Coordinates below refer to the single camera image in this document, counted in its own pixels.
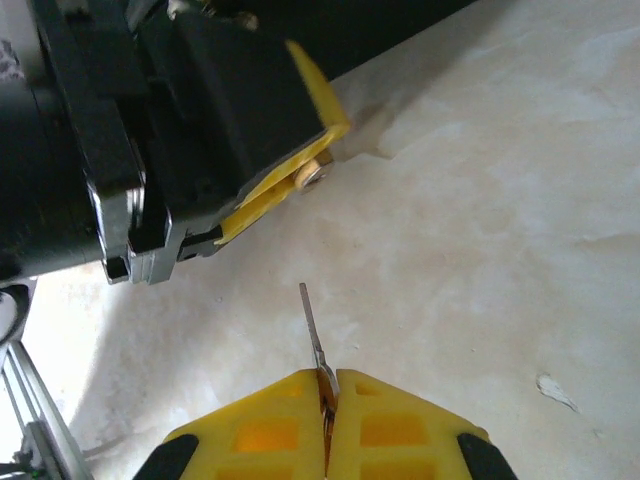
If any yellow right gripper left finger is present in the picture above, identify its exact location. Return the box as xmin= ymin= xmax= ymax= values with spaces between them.
xmin=132 ymin=368 xmax=327 ymax=480

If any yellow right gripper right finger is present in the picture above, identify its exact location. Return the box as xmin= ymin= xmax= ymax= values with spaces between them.
xmin=328 ymin=368 xmax=521 ymax=480

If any thin metal strip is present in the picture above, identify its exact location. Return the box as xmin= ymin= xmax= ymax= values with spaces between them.
xmin=298 ymin=282 xmax=342 ymax=469

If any wide aluminium frame rail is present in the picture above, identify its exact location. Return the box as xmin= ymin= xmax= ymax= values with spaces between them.
xmin=0 ymin=339 xmax=94 ymax=480

